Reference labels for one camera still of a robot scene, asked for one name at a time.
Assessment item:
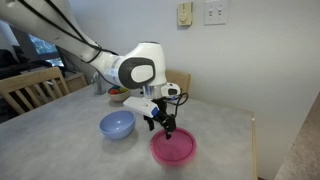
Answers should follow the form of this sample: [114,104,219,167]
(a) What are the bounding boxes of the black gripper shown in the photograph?
[143,97,178,141]

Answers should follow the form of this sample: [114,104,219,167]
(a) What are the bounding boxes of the pink plastic plate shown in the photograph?
[150,127,198,166]

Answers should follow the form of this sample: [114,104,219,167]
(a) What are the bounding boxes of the blue plastic bowl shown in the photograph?
[99,110,137,140]

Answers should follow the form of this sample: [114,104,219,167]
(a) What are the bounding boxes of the beige bowl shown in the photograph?
[107,87,132,102]

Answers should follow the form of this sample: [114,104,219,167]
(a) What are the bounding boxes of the wooden chair with slatted back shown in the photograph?
[164,69,192,98]
[0,66,71,116]

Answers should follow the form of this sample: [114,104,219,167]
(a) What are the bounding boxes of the red toy ball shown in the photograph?
[108,86,120,96]

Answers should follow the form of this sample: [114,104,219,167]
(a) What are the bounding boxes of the silver metal bottle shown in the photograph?
[90,70,107,96]

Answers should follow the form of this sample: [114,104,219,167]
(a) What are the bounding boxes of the bright window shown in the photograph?
[28,33,65,68]

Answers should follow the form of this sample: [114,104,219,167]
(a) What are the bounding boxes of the speckled stone countertop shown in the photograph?
[273,93,320,180]

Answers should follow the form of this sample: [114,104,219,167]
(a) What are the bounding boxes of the beige wall thermostat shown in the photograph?
[176,1,194,27]

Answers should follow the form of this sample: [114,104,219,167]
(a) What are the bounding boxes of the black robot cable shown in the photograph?
[18,0,120,64]

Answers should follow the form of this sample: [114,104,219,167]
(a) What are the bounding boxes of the white light switch plate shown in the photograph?
[203,0,230,26]

